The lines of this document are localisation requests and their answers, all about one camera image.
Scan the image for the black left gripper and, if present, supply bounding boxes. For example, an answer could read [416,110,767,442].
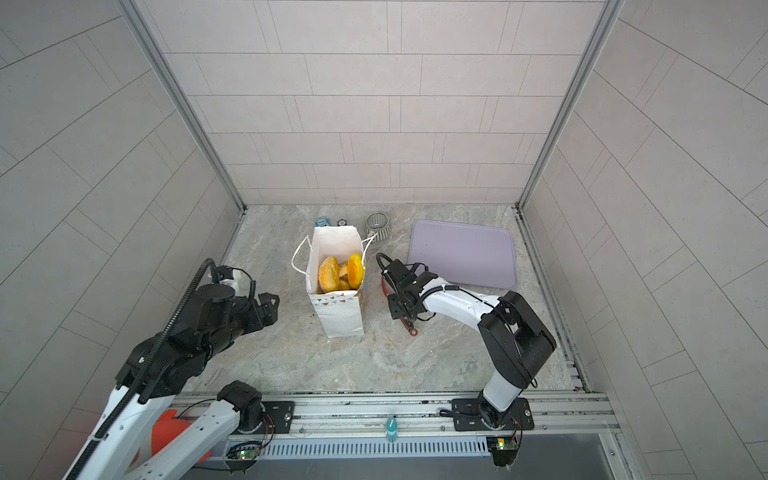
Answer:
[202,291,286,361]

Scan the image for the red kitchen tongs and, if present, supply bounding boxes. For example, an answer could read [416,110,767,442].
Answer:
[381,278,418,337]

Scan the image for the cartoon animal paper bag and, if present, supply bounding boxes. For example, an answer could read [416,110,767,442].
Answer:
[291,226,373,338]

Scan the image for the small yellow fake bread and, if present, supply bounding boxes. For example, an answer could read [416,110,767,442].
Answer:
[347,253,365,290]

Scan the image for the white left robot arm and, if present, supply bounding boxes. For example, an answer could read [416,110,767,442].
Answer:
[66,283,280,479]

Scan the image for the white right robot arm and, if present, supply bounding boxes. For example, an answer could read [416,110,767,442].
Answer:
[379,255,557,431]

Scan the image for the lilac cutting board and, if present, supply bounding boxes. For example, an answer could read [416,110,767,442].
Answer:
[408,220,518,290]

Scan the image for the striped ceramic mug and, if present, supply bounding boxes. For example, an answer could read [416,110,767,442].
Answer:
[365,212,391,242]

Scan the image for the left green circuit board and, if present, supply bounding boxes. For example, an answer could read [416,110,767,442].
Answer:
[226,442,262,462]

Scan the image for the green circuit board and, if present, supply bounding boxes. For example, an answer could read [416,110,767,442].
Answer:
[226,442,262,462]
[486,436,520,455]

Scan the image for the red shark plush toy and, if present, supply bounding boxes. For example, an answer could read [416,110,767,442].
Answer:
[131,409,192,466]

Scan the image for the teal small bottle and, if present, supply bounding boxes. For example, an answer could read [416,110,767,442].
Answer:
[385,416,398,443]

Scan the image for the right green circuit board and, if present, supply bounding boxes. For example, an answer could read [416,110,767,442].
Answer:
[486,436,520,455]

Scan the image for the metal base rail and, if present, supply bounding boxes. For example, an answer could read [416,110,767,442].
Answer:
[202,390,621,471]

